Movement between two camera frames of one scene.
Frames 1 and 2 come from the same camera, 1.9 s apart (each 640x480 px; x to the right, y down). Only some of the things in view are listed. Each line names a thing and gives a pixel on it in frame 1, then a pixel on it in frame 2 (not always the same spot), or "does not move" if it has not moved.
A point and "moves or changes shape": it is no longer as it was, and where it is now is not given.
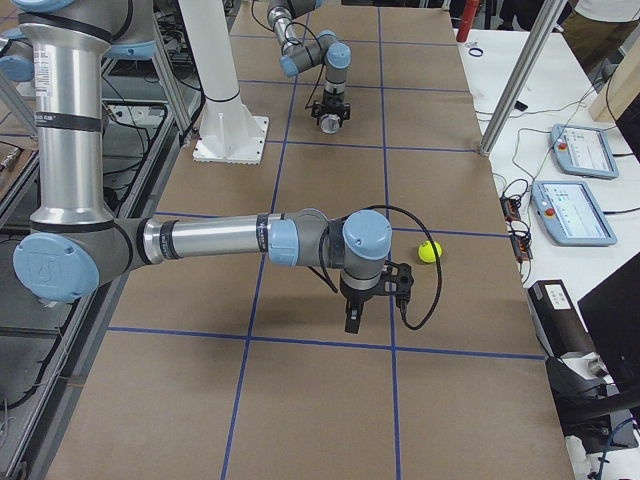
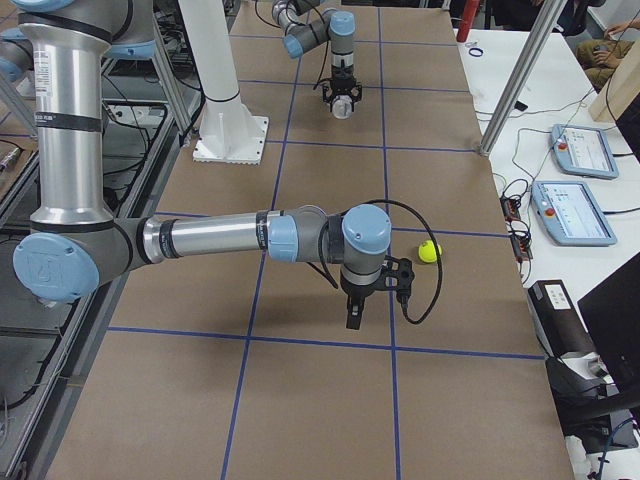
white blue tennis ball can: [330, 123] moves or changes shape
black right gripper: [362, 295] does not move
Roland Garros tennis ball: [427, 253] does not move
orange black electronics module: [510, 208] does not move
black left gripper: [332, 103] → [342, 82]
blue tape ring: [477, 49] does not move
